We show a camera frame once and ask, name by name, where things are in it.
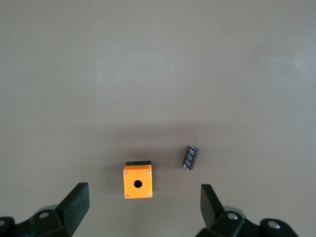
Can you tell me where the dark cylindrical capacitor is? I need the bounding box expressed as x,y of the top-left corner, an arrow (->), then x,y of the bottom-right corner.
182,145 -> 200,171

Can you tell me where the orange box with round hole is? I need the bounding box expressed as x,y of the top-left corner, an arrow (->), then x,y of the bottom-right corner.
122,161 -> 154,199

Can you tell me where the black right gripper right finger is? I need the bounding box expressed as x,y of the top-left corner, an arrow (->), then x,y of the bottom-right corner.
196,184 -> 247,237

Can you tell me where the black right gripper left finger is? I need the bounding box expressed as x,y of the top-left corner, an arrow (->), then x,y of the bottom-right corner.
29,182 -> 90,237

